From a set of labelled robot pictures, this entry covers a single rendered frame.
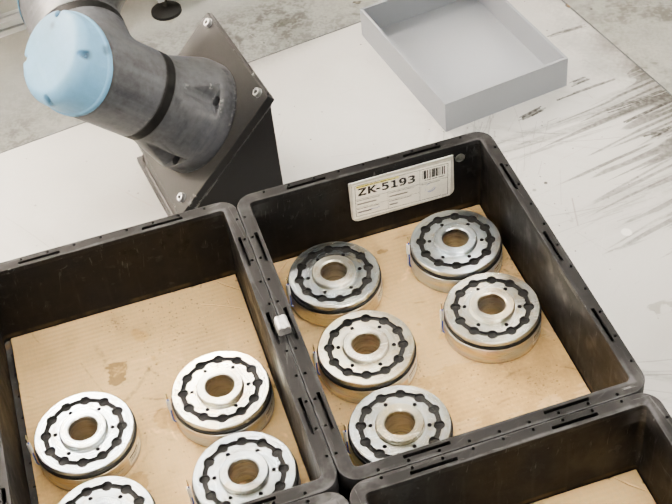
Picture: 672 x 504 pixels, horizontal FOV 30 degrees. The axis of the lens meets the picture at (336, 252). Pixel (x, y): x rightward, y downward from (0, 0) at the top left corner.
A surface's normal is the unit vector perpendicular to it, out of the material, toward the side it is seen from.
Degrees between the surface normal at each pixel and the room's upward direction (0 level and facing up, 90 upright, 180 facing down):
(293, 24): 0
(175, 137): 83
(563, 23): 0
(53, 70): 45
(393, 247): 0
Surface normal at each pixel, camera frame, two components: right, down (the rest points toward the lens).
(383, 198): 0.30, 0.66
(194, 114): 0.40, 0.15
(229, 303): -0.09, -0.70
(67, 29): -0.64, -0.16
